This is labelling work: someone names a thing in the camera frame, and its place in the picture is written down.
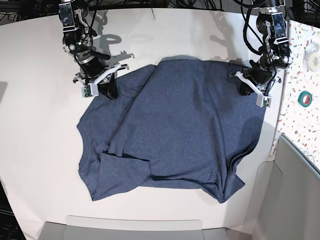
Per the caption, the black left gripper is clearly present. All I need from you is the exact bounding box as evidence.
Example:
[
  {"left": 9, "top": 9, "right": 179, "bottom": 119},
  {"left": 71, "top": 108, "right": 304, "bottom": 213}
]
[{"left": 229, "top": 58, "right": 282, "bottom": 96}]

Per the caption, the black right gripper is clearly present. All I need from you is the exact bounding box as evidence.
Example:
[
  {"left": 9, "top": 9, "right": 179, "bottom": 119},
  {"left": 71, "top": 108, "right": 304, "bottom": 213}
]
[{"left": 73, "top": 50, "right": 119, "bottom": 100}]

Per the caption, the dark blue printed t-shirt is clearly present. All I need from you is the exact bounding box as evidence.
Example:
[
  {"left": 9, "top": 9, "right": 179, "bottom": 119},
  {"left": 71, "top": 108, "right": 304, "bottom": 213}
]
[{"left": 76, "top": 55, "right": 246, "bottom": 204}]

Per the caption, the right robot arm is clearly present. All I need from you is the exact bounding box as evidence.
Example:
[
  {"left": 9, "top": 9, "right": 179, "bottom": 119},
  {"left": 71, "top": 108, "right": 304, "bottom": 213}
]
[{"left": 58, "top": 0, "right": 129, "bottom": 100}]

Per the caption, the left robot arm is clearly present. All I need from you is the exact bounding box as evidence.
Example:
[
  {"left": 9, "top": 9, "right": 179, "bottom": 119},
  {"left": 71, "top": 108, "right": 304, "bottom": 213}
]
[{"left": 235, "top": 0, "right": 292, "bottom": 97}]

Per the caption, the green tape roll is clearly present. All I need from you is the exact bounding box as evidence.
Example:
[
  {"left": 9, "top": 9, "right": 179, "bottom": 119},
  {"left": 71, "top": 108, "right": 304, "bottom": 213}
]
[{"left": 298, "top": 91, "right": 313, "bottom": 108}]

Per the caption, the terrazzo patterned side table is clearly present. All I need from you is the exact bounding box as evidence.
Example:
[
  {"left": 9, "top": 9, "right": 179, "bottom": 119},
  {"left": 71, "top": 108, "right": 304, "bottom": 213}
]
[{"left": 269, "top": 20, "right": 320, "bottom": 167}]

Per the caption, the clear tape dispenser roll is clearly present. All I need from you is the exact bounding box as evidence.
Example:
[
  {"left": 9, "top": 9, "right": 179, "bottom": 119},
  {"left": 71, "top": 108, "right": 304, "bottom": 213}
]
[{"left": 303, "top": 42, "right": 320, "bottom": 72}]

